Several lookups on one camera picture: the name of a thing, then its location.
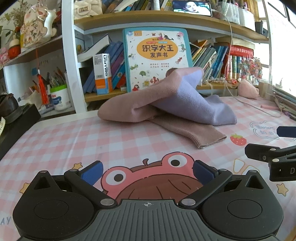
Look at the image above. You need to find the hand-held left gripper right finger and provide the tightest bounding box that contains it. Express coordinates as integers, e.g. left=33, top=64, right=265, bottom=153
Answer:
left=178, top=160, right=266, bottom=208

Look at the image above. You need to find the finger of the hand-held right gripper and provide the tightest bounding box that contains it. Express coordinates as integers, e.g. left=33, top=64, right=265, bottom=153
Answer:
left=277, top=126, right=296, bottom=139
left=245, top=144, right=296, bottom=165

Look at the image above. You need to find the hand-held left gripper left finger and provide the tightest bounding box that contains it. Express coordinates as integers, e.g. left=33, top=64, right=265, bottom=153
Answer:
left=29, top=160, right=117, bottom=208

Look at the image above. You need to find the pink and purple sweater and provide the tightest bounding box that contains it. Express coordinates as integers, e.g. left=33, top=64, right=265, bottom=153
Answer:
left=97, top=67, right=238, bottom=149

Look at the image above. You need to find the stack of flat books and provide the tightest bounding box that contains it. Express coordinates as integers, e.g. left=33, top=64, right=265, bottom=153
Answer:
left=272, top=85, right=296, bottom=121

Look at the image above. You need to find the pink checkered table mat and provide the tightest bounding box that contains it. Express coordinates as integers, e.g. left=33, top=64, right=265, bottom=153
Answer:
left=0, top=95, right=296, bottom=241

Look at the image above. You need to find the wooden block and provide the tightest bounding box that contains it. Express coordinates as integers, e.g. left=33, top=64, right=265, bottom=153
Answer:
left=258, top=81, right=274, bottom=98

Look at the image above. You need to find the pink plush toy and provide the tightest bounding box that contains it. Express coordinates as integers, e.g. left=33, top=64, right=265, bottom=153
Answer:
left=238, top=79, right=260, bottom=100

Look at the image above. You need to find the beaded flower bouquet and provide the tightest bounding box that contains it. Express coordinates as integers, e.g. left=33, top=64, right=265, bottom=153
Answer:
left=239, top=57, right=263, bottom=84

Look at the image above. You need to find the white pen tub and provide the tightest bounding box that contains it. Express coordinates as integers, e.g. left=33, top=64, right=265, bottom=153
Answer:
left=50, top=84, right=71, bottom=112

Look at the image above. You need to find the row of upright colourful books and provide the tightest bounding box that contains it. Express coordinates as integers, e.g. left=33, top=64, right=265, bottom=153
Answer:
left=228, top=55, right=243, bottom=80

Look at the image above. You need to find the black box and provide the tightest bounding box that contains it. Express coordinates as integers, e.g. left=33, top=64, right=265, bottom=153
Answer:
left=0, top=104, right=42, bottom=160

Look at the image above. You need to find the red hardcover book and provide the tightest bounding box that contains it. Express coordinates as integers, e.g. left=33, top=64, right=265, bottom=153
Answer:
left=229, top=45, right=255, bottom=57

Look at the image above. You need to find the red tassel ornament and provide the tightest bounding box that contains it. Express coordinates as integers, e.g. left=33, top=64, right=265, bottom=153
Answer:
left=35, top=42, right=50, bottom=105

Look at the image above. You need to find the white orange toothbrush box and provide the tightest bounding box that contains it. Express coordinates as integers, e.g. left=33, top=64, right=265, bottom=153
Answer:
left=93, top=53, right=114, bottom=95

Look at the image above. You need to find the bunch of pens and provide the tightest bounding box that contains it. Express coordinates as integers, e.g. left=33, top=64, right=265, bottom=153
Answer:
left=30, top=68, right=67, bottom=91

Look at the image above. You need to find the row of thin children's books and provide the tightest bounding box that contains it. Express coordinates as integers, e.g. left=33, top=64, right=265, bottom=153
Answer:
left=190, top=39, right=229, bottom=86

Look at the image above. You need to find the brown leather shoe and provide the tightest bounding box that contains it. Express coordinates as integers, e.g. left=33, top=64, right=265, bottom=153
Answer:
left=0, top=93, right=23, bottom=124

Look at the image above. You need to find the row of leaning blue books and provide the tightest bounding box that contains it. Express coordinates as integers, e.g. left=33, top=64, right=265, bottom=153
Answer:
left=82, top=40, right=127, bottom=94

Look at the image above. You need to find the teal children's picture book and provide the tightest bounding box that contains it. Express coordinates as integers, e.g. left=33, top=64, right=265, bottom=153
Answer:
left=122, top=28, right=193, bottom=93

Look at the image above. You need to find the thick white paperback book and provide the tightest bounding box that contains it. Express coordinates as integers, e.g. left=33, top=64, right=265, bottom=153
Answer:
left=77, top=34, right=110, bottom=62

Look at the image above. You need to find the red round figurine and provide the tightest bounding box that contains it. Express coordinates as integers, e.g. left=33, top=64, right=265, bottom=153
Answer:
left=8, top=37, right=22, bottom=59

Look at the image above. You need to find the smartphone showing video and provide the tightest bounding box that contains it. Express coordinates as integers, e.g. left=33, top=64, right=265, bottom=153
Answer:
left=172, top=0, right=213, bottom=17

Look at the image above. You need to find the cartoon paper charm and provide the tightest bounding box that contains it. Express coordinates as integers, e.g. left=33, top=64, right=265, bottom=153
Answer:
left=20, top=5, right=48, bottom=47

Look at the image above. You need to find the wooden bookshelf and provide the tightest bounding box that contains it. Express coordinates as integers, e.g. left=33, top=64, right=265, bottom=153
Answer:
left=0, top=0, right=273, bottom=114

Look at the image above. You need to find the white quilted bag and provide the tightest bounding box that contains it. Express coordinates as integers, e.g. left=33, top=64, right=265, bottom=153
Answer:
left=73, top=0, right=103, bottom=21

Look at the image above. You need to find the row of thin paperback books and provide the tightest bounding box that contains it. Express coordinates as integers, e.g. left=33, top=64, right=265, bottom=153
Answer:
left=102, top=0, right=173, bottom=13

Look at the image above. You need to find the pearl bead string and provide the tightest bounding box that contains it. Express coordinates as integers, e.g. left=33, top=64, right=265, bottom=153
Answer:
left=201, top=77, right=226, bottom=85

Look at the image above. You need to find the white charging cable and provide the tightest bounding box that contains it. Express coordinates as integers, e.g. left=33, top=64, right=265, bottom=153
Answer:
left=211, top=9, right=283, bottom=117

